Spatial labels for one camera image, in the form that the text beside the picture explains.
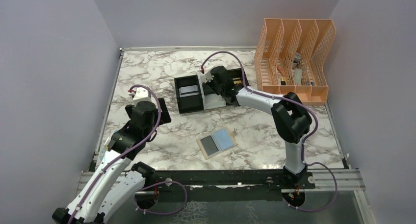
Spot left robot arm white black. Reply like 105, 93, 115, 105
52, 98, 171, 224

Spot silver card in tray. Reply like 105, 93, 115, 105
179, 85, 200, 98

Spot blue patterned sticker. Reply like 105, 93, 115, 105
98, 141, 109, 163

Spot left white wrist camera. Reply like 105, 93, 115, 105
128, 87, 152, 106

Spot grey tape roll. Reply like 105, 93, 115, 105
292, 52, 302, 69

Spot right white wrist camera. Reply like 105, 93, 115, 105
199, 68, 213, 83

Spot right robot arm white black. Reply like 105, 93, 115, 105
204, 66, 312, 188

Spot purple cable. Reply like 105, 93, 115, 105
66, 84, 162, 224
200, 50, 338, 213

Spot black white card tray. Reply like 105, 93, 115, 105
174, 75, 230, 114

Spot black metal base rail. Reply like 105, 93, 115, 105
78, 169, 364, 204

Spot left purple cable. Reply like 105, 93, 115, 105
66, 84, 162, 224

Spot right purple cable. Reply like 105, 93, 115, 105
200, 50, 338, 213

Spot orange plastic desk organizer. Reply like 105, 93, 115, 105
254, 19, 336, 106

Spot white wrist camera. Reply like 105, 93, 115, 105
128, 87, 152, 106
199, 68, 213, 83

